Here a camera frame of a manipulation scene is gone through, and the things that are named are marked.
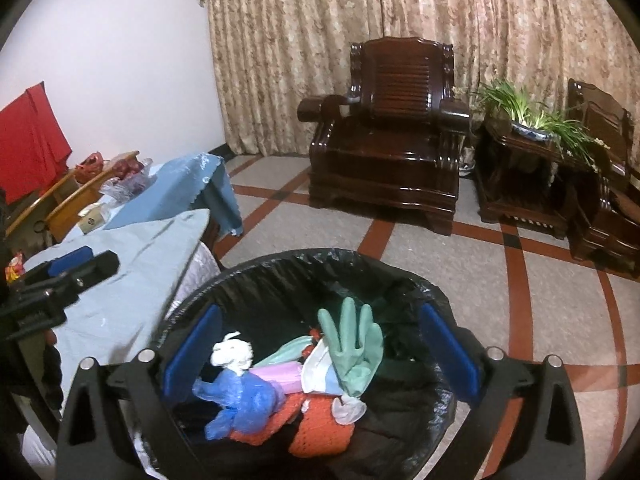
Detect light grey-blue tablecloth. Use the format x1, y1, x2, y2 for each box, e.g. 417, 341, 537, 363
25, 209, 209, 396

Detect green rubber glove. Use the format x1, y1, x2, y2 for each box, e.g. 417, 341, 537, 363
318, 297, 384, 398

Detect wooden cabinet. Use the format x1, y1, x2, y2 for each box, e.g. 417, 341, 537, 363
6, 151, 139, 257

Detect blue tablecloth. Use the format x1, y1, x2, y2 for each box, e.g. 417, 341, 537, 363
105, 153, 244, 236

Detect beige patterned curtain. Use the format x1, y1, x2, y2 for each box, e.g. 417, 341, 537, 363
200, 0, 639, 155

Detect red cloth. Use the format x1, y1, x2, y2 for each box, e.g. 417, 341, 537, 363
0, 81, 72, 205

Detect white tissue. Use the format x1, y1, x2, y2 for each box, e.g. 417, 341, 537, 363
209, 332, 254, 376

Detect tissue box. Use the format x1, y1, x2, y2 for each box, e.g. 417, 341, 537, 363
77, 203, 111, 234

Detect blue plastic bag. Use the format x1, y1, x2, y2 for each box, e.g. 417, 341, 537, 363
192, 370, 286, 441

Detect snack tray with red packets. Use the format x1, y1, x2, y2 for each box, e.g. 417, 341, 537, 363
4, 252, 25, 284

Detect dark wooden side table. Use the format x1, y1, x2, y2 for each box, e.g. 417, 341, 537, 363
475, 112, 592, 240

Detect potted green plant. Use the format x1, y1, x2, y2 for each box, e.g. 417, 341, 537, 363
475, 79, 605, 169

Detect pink paper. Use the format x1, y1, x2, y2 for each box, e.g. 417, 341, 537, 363
248, 361, 303, 394

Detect dark wooden armchair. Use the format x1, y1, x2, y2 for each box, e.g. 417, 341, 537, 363
567, 79, 639, 278
297, 37, 472, 235

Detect glass fruit bowl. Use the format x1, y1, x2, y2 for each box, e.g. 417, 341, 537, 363
100, 157, 152, 204

